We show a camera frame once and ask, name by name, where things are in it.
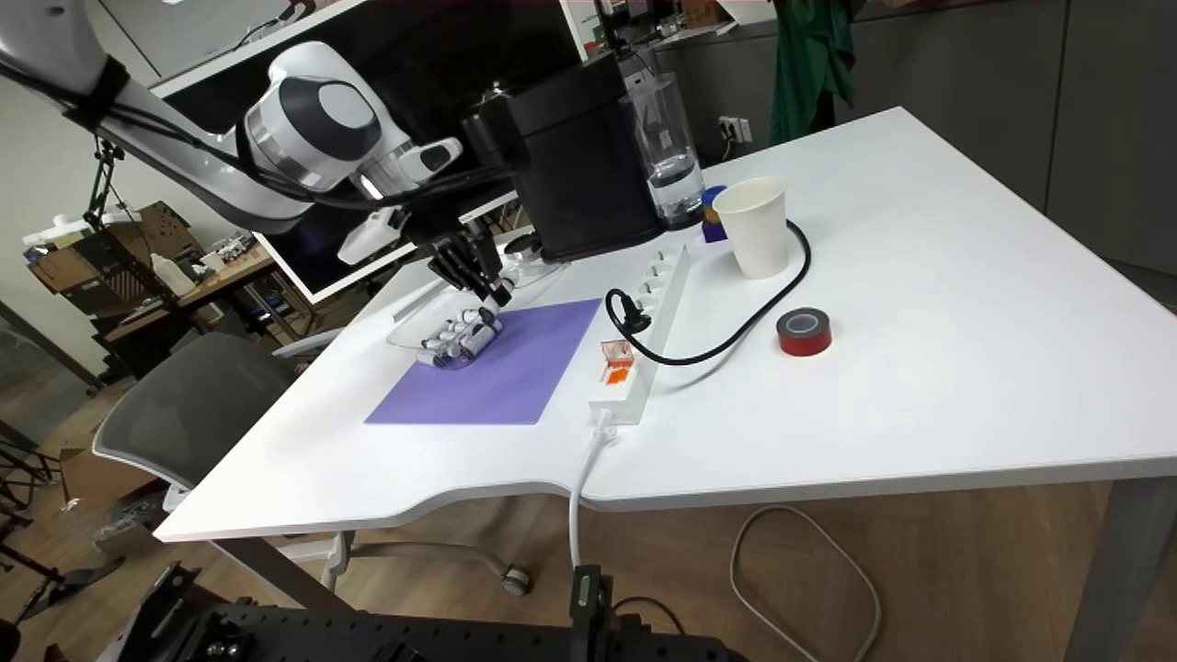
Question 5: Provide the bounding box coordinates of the small blue object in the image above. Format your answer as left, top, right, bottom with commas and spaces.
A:
694, 179, 730, 246

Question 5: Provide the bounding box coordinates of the white power strip cable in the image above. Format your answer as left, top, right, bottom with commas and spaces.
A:
563, 420, 614, 575

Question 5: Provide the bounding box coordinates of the grey table leg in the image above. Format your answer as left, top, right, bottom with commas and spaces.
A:
1065, 477, 1177, 662

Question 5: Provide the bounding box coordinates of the white wall socket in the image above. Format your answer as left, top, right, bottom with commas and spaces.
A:
714, 109, 753, 151

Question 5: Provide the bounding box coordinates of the black power cable with plug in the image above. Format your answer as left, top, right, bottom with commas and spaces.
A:
605, 216, 818, 368

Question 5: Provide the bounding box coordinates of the clear water tank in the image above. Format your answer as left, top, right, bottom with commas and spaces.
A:
618, 44, 709, 230

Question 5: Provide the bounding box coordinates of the white paper cup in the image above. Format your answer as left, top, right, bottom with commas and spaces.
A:
709, 179, 794, 279

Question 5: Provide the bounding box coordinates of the red tape roll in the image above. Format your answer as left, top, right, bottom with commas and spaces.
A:
773, 305, 835, 359

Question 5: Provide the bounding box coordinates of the cluttered wooden desk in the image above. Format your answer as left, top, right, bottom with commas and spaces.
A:
23, 197, 313, 375

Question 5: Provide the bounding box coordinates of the grey office chair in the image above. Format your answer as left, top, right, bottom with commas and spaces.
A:
89, 329, 536, 601

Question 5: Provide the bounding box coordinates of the black coffee machine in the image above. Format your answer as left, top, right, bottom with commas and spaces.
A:
462, 51, 675, 264

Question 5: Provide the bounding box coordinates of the white cable loop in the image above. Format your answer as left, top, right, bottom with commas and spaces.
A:
724, 500, 886, 662

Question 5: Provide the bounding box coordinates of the green hanging cloth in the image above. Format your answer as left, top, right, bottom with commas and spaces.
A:
769, 0, 866, 142

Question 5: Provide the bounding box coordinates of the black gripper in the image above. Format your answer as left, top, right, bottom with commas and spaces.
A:
398, 179, 518, 308

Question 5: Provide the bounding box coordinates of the clear plastic box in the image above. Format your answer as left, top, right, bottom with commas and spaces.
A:
385, 289, 513, 371

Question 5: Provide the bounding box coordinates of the purple mat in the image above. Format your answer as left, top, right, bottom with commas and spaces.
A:
365, 299, 605, 429

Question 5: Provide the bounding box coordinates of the black tripod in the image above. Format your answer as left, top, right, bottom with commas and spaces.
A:
81, 136, 133, 230

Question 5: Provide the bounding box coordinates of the black metal rig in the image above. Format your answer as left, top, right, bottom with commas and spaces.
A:
113, 563, 750, 662

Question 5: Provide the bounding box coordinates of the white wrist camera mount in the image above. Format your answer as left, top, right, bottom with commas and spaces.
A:
335, 202, 412, 267

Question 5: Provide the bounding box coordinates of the white power strip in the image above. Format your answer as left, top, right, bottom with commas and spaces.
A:
585, 240, 693, 429

